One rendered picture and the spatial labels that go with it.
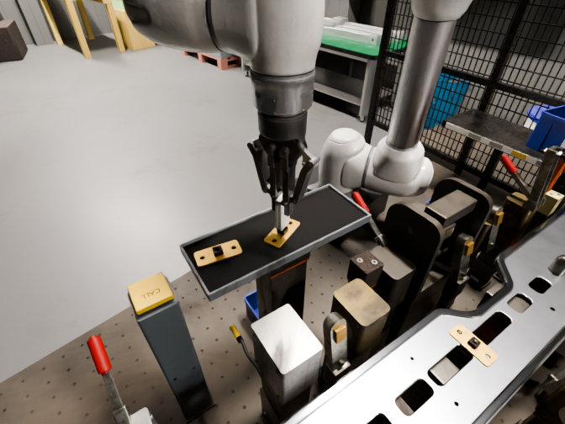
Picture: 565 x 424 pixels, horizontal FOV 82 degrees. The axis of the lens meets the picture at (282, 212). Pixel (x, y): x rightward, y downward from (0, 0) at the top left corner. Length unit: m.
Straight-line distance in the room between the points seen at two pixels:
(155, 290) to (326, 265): 0.75
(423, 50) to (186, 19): 0.66
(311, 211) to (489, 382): 0.45
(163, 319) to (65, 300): 1.75
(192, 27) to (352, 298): 0.52
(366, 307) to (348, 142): 0.66
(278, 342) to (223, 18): 0.47
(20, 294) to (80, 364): 1.42
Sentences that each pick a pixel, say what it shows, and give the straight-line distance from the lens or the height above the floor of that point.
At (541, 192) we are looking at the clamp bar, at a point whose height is 1.10.
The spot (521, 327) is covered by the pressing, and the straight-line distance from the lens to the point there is 0.86.
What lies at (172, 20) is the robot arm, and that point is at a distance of 0.50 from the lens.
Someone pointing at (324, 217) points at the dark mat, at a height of 1.16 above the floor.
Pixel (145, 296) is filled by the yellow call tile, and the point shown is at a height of 1.16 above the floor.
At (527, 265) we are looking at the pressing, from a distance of 1.00.
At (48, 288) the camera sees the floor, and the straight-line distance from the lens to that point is 2.46.
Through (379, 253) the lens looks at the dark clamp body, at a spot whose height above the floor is 1.08.
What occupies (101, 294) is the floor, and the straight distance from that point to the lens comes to 2.26.
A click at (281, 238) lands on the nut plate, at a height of 1.16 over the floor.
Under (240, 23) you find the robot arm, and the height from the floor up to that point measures 1.53.
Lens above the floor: 1.61
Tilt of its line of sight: 40 degrees down
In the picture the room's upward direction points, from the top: straight up
